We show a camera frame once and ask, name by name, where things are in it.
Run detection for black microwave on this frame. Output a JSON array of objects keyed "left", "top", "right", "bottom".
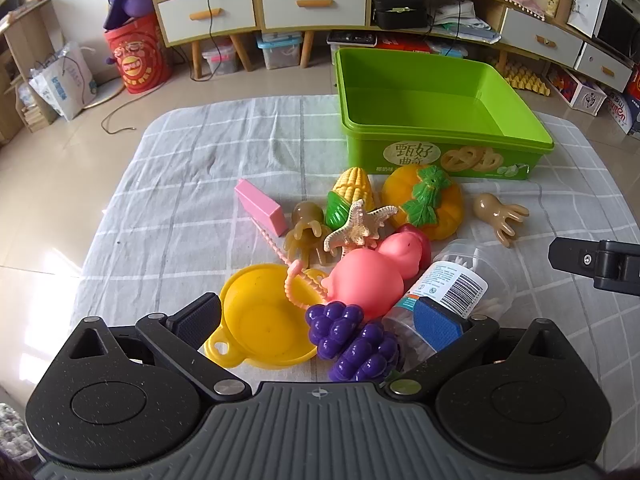
[{"left": 592, "top": 0, "right": 640, "bottom": 58}]

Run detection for purple toy grapes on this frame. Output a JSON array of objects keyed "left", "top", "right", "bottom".
[{"left": 305, "top": 301, "right": 401, "bottom": 383}]

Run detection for black bag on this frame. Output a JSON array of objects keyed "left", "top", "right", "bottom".
[{"left": 372, "top": 0, "right": 431, "bottom": 31}]

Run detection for clear storage box white lid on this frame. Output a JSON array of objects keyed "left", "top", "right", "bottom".
[{"left": 429, "top": 39, "right": 468, "bottom": 58}]

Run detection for clear cotton swab jar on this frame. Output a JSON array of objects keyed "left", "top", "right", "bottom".
[{"left": 382, "top": 240, "right": 518, "bottom": 377}]

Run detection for clear storage box pink contents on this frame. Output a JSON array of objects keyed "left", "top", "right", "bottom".
[{"left": 201, "top": 40, "right": 241, "bottom": 77}]

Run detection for white toy crate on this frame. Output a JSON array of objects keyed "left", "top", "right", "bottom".
[{"left": 547, "top": 67, "right": 608, "bottom": 116}]

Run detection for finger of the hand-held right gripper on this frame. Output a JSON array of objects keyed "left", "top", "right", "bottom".
[{"left": 548, "top": 236, "right": 640, "bottom": 291}]

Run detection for toy corn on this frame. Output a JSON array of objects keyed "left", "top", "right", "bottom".
[{"left": 325, "top": 166, "right": 373, "bottom": 229}]

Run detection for wooden bookshelf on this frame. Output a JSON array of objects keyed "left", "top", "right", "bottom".
[{"left": 0, "top": 0, "right": 66, "bottom": 142}]

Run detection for clear storage box dark lid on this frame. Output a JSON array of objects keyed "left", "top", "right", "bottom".
[{"left": 327, "top": 30, "right": 379, "bottom": 51}]

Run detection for folded white clothes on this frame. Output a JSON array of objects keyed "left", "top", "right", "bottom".
[{"left": 432, "top": 0, "right": 502, "bottom": 43}]

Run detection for white shopping bag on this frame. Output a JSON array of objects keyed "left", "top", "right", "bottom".
[{"left": 29, "top": 42, "right": 98, "bottom": 121}]

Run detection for translucent brown octopus toy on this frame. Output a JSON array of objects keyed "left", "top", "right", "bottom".
[{"left": 284, "top": 201, "right": 335, "bottom": 267}]

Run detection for yellow toy pot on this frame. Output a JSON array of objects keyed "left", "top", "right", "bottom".
[{"left": 202, "top": 263, "right": 328, "bottom": 372}]

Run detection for grey checked tablecloth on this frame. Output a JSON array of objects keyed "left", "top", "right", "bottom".
[{"left": 70, "top": 94, "right": 640, "bottom": 466}]

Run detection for red white carton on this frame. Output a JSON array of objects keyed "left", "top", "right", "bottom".
[{"left": 607, "top": 67, "right": 640, "bottom": 138}]

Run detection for beige octopus toy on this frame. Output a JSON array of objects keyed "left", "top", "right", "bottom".
[{"left": 474, "top": 192, "right": 530, "bottom": 249}]

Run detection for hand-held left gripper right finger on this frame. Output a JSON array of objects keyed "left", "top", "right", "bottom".
[{"left": 383, "top": 296, "right": 574, "bottom": 403}]

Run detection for pink pig toy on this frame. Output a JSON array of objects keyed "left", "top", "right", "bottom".
[{"left": 322, "top": 225, "right": 432, "bottom": 322}]

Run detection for green plastic box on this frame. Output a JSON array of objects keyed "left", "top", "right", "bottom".
[{"left": 334, "top": 47, "right": 555, "bottom": 181}]

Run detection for toy pumpkin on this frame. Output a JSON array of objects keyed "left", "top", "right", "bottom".
[{"left": 382, "top": 165, "right": 465, "bottom": 241}]

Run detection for yellow egg tray stack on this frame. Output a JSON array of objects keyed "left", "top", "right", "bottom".
[{"left": 502, "top": 57, "right": 551, "bottom": 97}]

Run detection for pink rectangular block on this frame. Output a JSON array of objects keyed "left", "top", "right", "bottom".
[{"left": 234, "top": 178, "right": 286, "bottom": 235}]

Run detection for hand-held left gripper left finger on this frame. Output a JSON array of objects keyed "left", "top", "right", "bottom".
[{"left": 64, "top": 292, "right": 252, "bottom": 405}]

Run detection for red printed barrel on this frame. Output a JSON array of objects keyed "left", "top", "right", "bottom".
[{"left": 104, "top": 14, "right": 173, "bottom": 95}]

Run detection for beige starfish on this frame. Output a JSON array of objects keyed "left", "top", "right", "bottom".
[{"left": 324, "top": 199, "right": 398, "bottom": 253}]

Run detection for red cardboard box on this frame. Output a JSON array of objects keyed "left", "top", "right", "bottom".
[{"left": 375, "top": 35, "right": 433, "bottom": 53}]

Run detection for clear storage box blue lid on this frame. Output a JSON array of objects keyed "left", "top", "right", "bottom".
[{"left": 256, "top": 32, "right": 305, "bottom": 71}]

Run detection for brown floor cable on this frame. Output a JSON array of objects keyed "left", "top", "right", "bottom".
[{"left": 100, "top": 85, "right": 138, "bottom": 135}]

